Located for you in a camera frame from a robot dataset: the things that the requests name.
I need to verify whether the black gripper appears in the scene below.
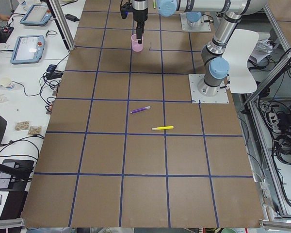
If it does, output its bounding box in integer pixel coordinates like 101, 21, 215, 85
132, 0, 148, 44

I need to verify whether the purple pen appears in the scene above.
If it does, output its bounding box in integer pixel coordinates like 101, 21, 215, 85
130, 106, 151, 114

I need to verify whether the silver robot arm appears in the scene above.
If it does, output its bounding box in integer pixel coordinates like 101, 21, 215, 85
185, 11, 208, 30
156, 0, 267, 97

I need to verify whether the pink mesh cup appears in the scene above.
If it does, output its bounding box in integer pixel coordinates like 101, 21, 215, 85
131, 34, 143, 52

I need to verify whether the black power adapter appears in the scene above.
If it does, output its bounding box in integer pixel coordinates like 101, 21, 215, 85
65, 14, 80, 22

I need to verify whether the small blue black adapter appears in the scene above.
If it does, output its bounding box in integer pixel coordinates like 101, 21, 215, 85
47, 64, 57, 72

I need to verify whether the white plastic chair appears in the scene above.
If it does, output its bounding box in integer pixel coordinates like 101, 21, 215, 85
223, 29, 259, 94

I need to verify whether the far blue teach pendant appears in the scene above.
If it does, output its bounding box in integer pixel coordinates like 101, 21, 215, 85
20, 4, 51, 26

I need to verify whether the blue teach pendant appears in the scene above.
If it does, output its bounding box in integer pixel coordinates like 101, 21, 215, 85
10, 35, 45, 65
20, 4, 51, 26

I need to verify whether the yellow pen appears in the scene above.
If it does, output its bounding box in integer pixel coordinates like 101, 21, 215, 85
151, 126, 174, 131

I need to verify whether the near blue teach pendant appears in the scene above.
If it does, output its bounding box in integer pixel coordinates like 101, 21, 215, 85
10, 35, 45, 65

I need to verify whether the snack bag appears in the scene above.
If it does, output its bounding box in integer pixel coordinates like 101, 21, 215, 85
14, 121, 30, 131
28, 126, 43, 135

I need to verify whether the black monitor stand base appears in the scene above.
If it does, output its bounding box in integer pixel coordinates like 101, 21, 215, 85
0, 159, 34, 191

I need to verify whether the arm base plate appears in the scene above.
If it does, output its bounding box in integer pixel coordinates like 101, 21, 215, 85
189, 74, 229, 104
180, 12, 211, 33

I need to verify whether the aluminium frame post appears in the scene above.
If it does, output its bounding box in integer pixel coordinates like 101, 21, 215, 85
48, 0, 75, 51

